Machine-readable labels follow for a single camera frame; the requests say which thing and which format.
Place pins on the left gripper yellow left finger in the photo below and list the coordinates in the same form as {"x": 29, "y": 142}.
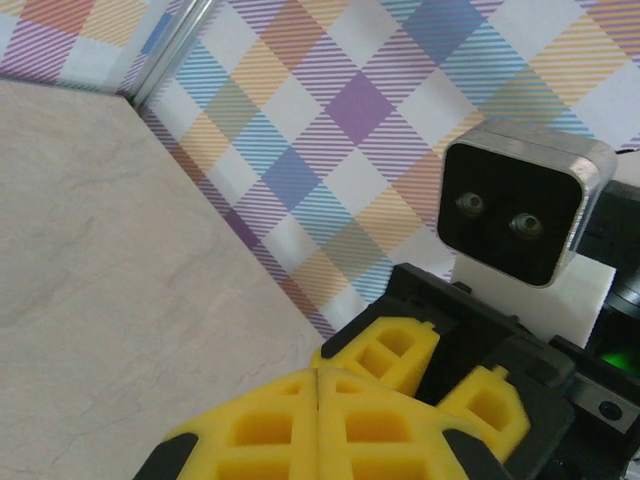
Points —
{"x": 260, "y": 425}

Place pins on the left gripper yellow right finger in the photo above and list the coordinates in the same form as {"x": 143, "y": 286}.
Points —
{"x": 380, "y": 425}

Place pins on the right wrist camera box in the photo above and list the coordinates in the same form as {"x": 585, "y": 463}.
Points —
{"x": 510, "y": 215}

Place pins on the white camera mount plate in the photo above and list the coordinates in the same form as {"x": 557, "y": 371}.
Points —
{"x": 560, "y": 310}

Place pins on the aluminium frame post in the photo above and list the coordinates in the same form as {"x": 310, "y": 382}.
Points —
{"x": 170, "y": 55}

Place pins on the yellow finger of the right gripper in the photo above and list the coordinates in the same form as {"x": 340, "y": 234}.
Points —
{"x": 492, "y": 422}
{"x": 400, "y": 372}

